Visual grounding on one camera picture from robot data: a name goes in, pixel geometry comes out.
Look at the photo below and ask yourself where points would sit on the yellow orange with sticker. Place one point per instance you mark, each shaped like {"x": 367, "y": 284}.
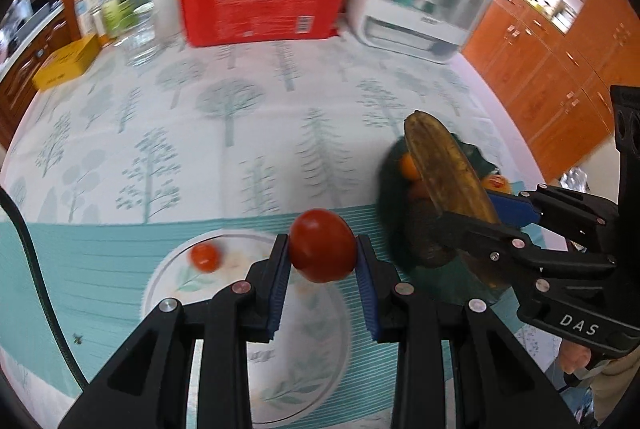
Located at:
{"x": 496, "y": 183}

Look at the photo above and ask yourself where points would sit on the brown overripe banana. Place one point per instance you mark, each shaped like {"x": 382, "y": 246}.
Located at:
{"x": 445, "y": 164}

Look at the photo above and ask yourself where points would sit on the tree print tablecloth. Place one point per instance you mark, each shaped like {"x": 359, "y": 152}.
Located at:
{"x": 200, "y": 134}

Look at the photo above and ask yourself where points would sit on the small orange kumquat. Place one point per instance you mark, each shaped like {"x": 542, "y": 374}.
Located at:
{"x": 409, "y": 166}

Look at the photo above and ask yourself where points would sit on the white round plate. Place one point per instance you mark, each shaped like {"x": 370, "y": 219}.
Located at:
{"x": 310, "y": 334}

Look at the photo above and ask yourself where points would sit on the person's right hand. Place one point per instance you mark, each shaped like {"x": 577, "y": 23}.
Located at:
{"x": 577, "y": 359}

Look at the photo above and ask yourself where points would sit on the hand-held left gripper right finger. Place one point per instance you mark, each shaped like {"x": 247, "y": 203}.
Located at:
{"x": 367, "y": 294}

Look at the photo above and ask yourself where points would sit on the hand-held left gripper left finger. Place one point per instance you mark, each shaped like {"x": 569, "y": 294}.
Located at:
{"x": 278, "y": 289}

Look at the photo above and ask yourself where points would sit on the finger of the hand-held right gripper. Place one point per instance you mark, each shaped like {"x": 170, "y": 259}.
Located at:
{"x": 485, "y": 239}
{"x": 512, "y": 209}

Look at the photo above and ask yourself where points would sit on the tall wooden cabinet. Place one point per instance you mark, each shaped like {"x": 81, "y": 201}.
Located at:
{"x": 550, "y": 84}

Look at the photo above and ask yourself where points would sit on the yellow oil bottle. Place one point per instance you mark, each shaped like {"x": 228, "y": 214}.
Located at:
{"x": 117, "y": 6}

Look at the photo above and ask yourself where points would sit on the clear ribbed glass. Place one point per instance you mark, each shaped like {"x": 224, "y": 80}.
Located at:
{"x": 140, "y": 41}

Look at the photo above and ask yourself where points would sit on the green leaf-shaped plate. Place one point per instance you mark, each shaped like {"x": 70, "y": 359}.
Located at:
{"x": 390, "y": 209}

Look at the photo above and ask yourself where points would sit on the clear plastic bottles pack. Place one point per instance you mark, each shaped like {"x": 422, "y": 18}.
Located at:
{"x": 575, "y": 179}

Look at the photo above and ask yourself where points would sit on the white plastic bottle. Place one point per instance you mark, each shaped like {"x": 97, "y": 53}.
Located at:
{"x": 163, "y": 11}

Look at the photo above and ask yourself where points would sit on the red tomato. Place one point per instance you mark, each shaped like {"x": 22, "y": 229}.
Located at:
{"x": 205, "y": 257}
{"x": 324, "y": 246}

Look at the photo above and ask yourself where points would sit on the yellow cardboard box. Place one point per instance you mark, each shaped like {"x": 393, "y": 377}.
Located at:
{"x": 65, "y": 61}

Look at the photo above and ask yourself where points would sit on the wooden cabinet with drawers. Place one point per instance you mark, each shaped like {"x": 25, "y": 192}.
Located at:
{"x": 25, "y": 69}

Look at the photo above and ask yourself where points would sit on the person's right forearm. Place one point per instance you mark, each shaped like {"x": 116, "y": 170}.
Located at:
{"x": 617, "y": 384}

